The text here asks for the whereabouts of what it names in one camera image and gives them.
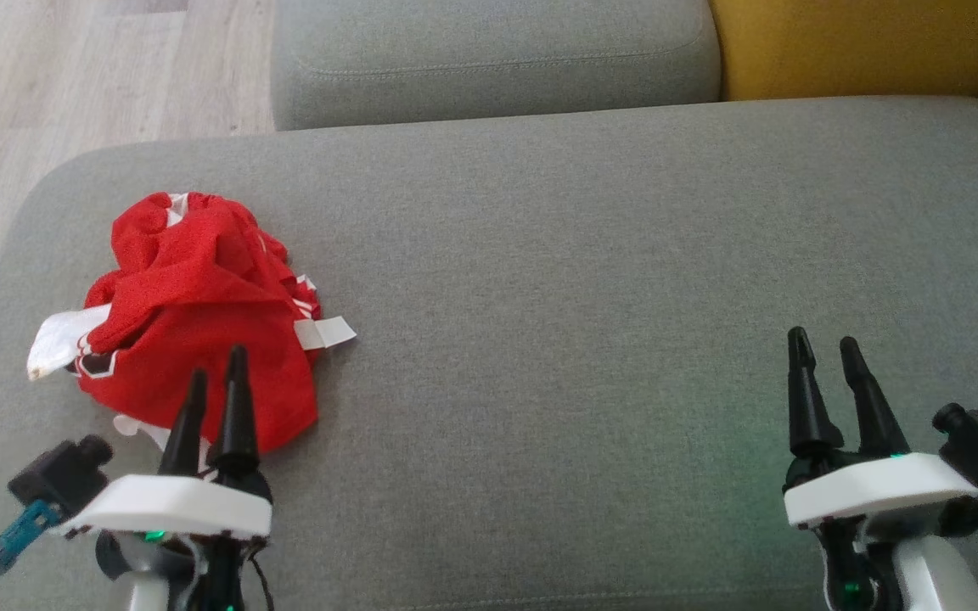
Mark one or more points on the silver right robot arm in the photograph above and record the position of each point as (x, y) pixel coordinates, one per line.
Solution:
(939, 577)

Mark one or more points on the grey sofa seat cushion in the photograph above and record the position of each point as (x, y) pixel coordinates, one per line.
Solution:
(489, 59)

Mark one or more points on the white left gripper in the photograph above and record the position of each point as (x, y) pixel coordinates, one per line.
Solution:
(166, 505)

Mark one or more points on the large yellow sofa back cushion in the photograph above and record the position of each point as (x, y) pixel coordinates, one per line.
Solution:
(862, 47)

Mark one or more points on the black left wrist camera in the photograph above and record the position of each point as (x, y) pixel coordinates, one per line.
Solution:
(56, 475)

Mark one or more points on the red shorts with white panel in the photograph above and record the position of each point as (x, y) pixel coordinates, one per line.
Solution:
(192, 246)

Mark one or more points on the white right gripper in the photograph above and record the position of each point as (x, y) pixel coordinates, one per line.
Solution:
(879, 488)

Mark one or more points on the red jersey with white trim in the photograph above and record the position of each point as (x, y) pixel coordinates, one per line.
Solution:
(166, 365)

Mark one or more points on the grey sofa ottoman seat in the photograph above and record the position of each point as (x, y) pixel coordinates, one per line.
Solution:
(582, 297)

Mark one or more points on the white paper tag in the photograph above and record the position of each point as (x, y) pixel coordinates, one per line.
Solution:
(328, 333)

